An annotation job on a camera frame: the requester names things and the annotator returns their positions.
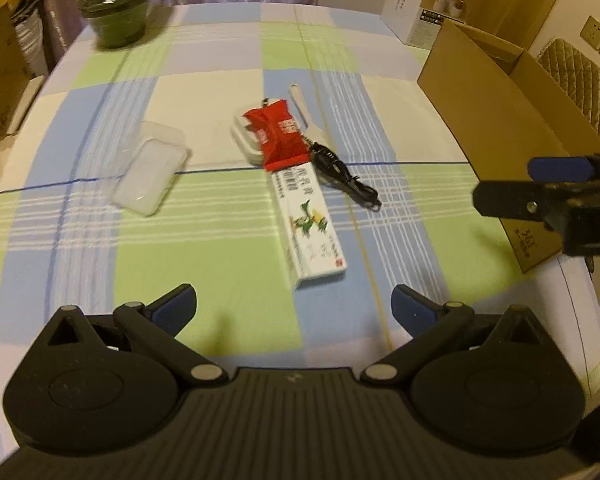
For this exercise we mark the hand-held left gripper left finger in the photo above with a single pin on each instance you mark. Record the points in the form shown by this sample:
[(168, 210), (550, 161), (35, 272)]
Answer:
[(175, 305)]

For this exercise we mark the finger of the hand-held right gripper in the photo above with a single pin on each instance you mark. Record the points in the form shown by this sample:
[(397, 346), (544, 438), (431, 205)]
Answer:
[(520, 200), (555, 169)]

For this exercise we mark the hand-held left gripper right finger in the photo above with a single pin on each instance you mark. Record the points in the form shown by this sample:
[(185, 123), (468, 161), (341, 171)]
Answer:
[(412, 310)]

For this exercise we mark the brown cardboard box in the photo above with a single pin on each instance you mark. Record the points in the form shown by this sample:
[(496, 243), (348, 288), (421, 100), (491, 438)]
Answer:
[(480, 100)]

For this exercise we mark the white toothpaste box green print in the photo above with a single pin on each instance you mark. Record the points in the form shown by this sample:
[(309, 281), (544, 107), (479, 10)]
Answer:
[(310, 240)]

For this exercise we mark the clear plastic box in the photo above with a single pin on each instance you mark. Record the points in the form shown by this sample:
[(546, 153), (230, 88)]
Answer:
[(145, 180)]

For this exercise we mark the white charger plug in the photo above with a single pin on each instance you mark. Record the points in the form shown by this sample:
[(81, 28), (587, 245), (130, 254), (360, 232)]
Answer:
[(240, 135)]

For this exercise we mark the red snack packet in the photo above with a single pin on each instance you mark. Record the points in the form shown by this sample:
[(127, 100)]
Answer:
[(280, 140)]

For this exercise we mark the white plastic spoon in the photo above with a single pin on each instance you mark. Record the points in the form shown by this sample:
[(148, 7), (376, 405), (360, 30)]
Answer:
[(305, 110)]

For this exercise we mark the checked tablecloth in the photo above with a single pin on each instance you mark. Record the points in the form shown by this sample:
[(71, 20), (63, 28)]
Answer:
[(180, 240)]

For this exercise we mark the chair with quilted cover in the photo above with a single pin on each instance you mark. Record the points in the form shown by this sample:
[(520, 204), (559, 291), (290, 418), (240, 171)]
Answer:
[(580, 85)]

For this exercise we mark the wooden door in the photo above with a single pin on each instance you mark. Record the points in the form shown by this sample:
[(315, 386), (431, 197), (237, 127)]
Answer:
[(530, 0)]

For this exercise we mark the white product box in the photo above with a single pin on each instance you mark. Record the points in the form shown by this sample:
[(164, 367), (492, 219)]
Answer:
[(405, 10)]

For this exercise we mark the large cardboard box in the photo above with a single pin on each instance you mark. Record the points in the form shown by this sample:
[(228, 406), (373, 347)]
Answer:
[(0, 70)]

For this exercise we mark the ribbed white bucket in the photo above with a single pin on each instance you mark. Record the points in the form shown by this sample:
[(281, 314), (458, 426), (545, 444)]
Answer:
[(27, 35)]

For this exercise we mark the gold wall socket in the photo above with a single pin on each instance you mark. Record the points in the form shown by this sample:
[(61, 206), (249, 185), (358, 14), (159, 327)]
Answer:
[(594, 31)]

